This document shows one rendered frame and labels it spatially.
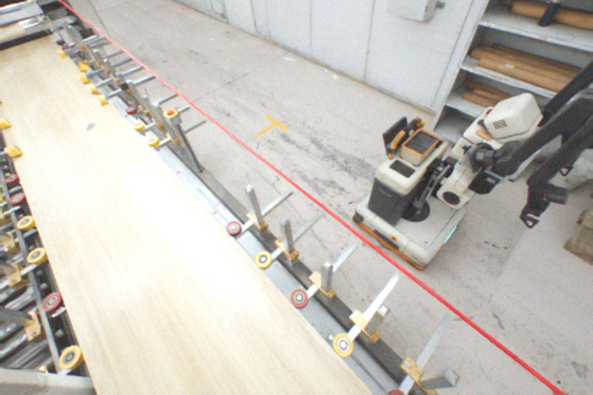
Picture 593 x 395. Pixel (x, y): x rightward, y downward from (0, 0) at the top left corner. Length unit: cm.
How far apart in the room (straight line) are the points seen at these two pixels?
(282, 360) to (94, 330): 82
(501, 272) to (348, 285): 118
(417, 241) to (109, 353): 189
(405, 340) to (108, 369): 170
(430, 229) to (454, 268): 40
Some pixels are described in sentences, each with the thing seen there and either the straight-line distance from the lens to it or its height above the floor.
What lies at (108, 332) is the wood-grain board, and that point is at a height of 90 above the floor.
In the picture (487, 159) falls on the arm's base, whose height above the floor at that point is 122.
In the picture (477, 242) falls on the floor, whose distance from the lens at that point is 276.
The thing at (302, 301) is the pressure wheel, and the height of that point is 90.
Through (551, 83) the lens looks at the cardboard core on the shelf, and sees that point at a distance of 283.
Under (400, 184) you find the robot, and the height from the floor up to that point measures 78.
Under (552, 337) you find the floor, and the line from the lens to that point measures 270.
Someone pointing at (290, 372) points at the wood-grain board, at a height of 90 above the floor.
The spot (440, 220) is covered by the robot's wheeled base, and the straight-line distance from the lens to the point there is 239.
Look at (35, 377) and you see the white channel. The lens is 139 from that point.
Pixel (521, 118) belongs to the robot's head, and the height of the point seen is 136.
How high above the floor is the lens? 218
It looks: 50 degrees down
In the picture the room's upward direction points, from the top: 5 degrees counter-clockwise
